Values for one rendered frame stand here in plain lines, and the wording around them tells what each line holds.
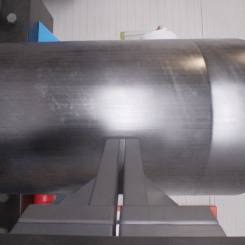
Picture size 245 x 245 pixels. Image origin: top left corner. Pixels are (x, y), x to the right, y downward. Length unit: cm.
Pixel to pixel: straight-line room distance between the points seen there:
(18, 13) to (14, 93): 43
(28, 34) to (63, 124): 42
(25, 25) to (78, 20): 227
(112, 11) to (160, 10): 65
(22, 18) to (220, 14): 272
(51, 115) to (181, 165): 13
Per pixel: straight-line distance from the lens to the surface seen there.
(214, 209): 258
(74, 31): 275
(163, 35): 122
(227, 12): 309
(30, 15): 59
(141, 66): 18
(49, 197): 54
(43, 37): 60
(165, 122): 16
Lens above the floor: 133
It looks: 2 degrees down
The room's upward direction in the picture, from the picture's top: 90 degrees clockwise
